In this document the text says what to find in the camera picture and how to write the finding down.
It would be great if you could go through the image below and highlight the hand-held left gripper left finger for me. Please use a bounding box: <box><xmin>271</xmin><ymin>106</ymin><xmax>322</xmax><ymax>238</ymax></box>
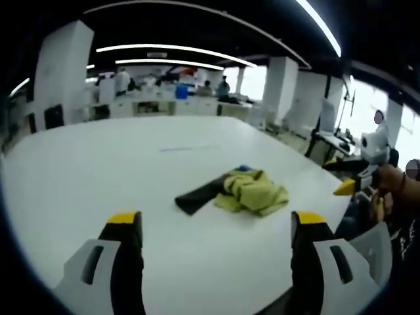
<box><xmin>54</xmin><ymin>211</ymin><xmax>147</xmax><ymax>315</ymax></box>

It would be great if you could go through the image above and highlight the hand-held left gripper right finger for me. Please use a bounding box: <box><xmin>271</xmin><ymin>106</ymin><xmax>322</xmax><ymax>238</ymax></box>
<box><xmin>289</xmin><ymin>211</ymin><xmax>381</xmax><ymax>315</ymax></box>

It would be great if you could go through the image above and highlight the yellow and black garment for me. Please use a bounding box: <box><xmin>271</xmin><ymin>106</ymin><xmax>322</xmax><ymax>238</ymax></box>
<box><xmin>174</xmin><ymin>165</ymin><xmax>290</xmax><ymax>218</ymax></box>

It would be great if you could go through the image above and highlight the person's right hand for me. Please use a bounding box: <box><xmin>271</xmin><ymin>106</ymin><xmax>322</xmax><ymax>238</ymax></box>
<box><xmin>369</xmin><ymin>163</ymin><xmax>408</xmax><ymax>224</ymax></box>

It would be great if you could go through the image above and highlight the black framed side desk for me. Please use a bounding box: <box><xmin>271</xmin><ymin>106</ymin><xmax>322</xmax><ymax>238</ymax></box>
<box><xmin>304</xmin><ymin>129</ymin><xmax>360</xmax><ymax>167</ymax></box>

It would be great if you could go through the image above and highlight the grey chair back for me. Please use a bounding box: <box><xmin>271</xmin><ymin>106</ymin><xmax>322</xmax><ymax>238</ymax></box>
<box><xmin>347</xmin><ymin>222</ymin><xmax>394</xmax><ymax>287</ymax></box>

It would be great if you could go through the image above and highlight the person's dark printed clothing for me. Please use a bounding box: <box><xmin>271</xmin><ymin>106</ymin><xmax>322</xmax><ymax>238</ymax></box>
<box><xmin>389</xmin><ymin>206</ymin><xmax>420</xmax><ymax>275</ymax></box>

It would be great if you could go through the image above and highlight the long ceiling light strip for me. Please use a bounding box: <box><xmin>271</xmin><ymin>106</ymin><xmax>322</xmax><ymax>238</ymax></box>
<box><xmin>9</xmin><ymin>77</ymin><xmax>31</xmax><ymax>98</ymax></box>
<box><xmin>114</xmin><ymin>58</ymin><xmax>225</xmax><ymax>72</ymax></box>
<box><xmin>96</xmin><ymin>43</ymin><xmax>257</xmax><ymax>69</ymax></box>
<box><xmin>294</xmin><ymin>0</ymin><xmax>343</xmax><ymax>58</ymax></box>

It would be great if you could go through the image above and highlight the dark cabinet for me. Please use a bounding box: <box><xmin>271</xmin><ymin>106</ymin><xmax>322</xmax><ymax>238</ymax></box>
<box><xmin>43</xmin><ymin>104</ymin><xmax>65</xmax><ymax>130</ymax></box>

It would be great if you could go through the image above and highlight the white background desk row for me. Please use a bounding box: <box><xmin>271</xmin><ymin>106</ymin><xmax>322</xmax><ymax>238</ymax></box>
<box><xmin>87</xmin><ymin>91</ymin><xmax>253</xmax><ymax>119</ymax></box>

